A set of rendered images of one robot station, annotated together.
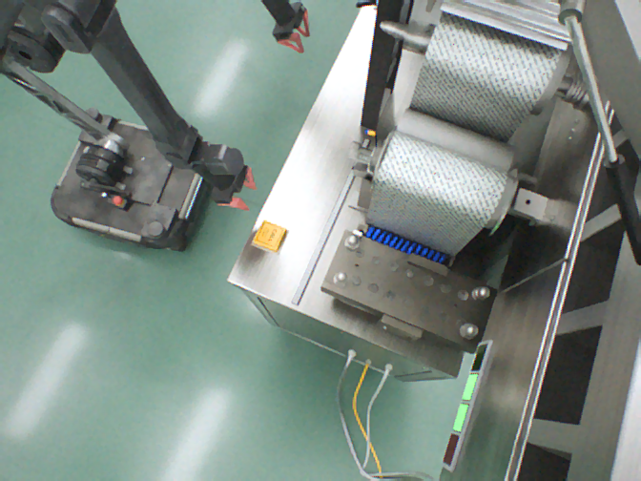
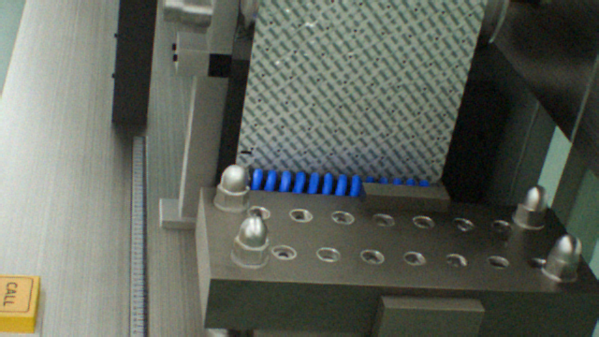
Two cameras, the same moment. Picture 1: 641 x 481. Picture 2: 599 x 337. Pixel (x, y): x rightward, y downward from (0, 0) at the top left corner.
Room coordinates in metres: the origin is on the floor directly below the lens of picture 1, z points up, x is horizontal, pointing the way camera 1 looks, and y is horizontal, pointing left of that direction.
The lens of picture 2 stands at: (-0.39, 0.39, 1.57)
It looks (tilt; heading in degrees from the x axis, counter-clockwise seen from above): 29 degrees down; 323
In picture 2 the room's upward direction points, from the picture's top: 10 degrees clockwise
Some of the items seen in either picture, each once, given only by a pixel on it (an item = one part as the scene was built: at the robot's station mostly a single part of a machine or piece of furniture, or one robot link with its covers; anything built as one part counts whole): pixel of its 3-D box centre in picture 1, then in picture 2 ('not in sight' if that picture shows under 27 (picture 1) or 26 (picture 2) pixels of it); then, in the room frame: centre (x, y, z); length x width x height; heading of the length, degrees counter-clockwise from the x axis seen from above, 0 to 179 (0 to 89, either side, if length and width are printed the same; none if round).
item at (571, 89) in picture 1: (569, 87); not in sight; (0.57, -0.51, 1.33); 0.07 x 0.07 x 0.07; 66
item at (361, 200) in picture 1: (364, 179); (195, 109); (0.50, -0.12, 1.05); 0.06 x 0.05 x 0.31; 66
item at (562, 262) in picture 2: (470, 330); (565, 254); (0.12, -0.34, 1.05); 0.04 x 0.04 x 0.04
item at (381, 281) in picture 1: (407, 290); (393, 262); (0.23, -0.21, 1.00); 0.40 x 0.16 x 0.06; 66
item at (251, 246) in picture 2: (341, 277); (252, 238); (0.25, -0.05, 1.05); 0.04 x 0.04 x 0.04
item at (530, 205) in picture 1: (529, 204); not in sight; (0.33, -0.41, 1.28); 0.06 x 0.05 x 0.02; 66
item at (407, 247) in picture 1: (407, 246); (343, 189); (0.33, -0.22, 1.03); 0.21 x 0.04 x 0.03; 66
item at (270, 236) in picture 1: (270, 236); (2, 302); (0.40, 0.14, 0.91); 0.07 x 0.07 x 0.02; 66
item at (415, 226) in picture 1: (416, 227); (352, 110); (0.35, -0.22, 1.11); 0.23 x 0.01 x 0.18; 66
